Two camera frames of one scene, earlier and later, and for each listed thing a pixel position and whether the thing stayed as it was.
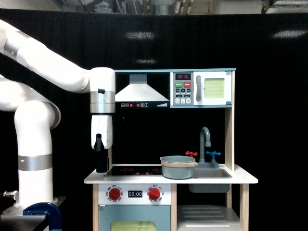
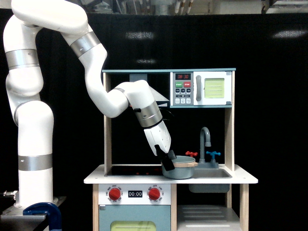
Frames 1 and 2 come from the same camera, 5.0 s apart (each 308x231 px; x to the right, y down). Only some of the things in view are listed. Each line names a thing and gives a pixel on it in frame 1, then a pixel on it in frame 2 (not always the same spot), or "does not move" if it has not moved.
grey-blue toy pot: (178, 167) does not move
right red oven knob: (154, 194) does not move
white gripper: (101, 139) → (159, 134)
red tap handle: (191, 154) does not move
